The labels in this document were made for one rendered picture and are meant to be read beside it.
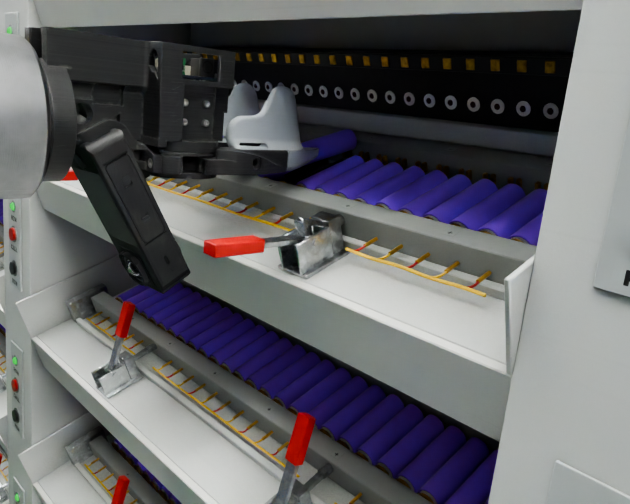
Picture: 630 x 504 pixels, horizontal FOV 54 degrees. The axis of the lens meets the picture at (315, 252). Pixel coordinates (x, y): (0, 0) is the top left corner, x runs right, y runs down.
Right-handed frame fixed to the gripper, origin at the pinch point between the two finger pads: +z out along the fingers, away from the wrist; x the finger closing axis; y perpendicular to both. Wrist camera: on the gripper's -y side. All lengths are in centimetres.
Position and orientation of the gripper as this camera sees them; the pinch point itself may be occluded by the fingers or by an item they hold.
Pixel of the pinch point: (294, 158)
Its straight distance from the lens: 49.8
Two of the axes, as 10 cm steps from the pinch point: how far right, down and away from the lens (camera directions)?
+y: 1.0, -9.7, -2.4
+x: -6.6, -2.4, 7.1
